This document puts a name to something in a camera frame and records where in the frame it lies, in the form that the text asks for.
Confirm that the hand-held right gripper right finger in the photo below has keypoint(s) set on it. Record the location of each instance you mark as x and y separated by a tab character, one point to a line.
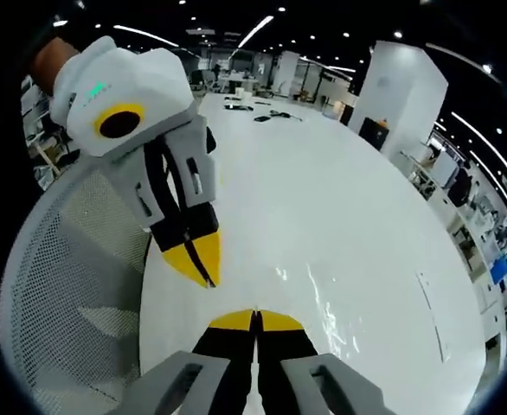
288	367

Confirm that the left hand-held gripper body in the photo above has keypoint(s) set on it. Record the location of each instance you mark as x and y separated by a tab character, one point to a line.
141	82

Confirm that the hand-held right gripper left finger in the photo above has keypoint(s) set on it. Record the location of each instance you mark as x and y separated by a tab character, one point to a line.
219	367

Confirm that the stack of clear packaging bags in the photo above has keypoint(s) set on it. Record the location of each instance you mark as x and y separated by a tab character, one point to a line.
322	311

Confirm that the small black device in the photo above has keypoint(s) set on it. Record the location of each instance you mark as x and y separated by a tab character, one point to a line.
262	118

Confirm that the grey mesh office chair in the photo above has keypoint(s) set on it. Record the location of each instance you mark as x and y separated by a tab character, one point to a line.
63	281

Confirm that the white square pillar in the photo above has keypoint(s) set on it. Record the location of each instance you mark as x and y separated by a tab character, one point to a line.
287	71
400	86

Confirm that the blue box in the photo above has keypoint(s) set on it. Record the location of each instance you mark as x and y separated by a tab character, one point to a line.
501	270

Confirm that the row of white desks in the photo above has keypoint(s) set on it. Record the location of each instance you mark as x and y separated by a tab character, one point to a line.
474	225

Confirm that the black office chair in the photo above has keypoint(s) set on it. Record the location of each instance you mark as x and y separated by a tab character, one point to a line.
460	188

